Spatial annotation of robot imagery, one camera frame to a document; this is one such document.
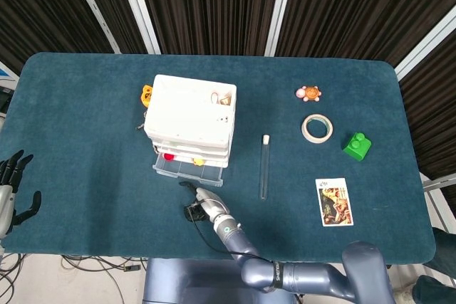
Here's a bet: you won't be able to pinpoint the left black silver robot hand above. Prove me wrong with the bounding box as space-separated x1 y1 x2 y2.
0 150 43 239

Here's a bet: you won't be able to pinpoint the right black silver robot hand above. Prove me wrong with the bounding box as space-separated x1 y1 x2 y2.
179 181 232 225

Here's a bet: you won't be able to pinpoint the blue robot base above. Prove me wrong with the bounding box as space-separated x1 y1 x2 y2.
142 258 296 304

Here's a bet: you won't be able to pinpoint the white drawer storage box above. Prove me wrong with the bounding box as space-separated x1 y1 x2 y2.
143 74 238 169

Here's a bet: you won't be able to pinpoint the clear test tube white cap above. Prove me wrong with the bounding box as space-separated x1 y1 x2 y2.
258 134 271 201

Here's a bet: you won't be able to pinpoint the teal table cloth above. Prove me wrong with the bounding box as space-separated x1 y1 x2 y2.
0 51 437 266

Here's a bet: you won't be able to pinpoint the white tape roll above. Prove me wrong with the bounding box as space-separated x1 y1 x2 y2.
301 113 334 144

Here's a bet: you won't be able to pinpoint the orange yellow toy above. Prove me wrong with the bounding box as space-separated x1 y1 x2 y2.
139 84 154 108

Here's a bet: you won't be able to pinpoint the picture card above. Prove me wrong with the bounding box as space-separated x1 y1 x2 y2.
315 177 355 228

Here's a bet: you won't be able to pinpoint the blue white sign board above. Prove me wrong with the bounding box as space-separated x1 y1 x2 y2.
0 62 19 86

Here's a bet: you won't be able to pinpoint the pink orange turtle toy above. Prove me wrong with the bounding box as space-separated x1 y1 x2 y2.
294 85 323 103

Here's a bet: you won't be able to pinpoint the green building block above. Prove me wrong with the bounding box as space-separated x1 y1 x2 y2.
342 132 373 162

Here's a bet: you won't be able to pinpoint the dark teal chair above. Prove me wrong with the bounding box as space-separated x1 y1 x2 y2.
415 227 456 304

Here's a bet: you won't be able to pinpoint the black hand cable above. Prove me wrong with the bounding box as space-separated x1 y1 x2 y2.
185 204 275 262

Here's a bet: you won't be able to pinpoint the tangled floor cables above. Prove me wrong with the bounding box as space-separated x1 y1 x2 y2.
60 253 147 304
0 253 26 304

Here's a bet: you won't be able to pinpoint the white partition post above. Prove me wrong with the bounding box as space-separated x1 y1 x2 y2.
394 8 456 80
66 0 122 54
114 0 161 55
264 0 299 57

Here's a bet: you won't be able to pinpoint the white metal frame stand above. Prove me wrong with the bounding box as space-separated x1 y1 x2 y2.
422 172 456 229

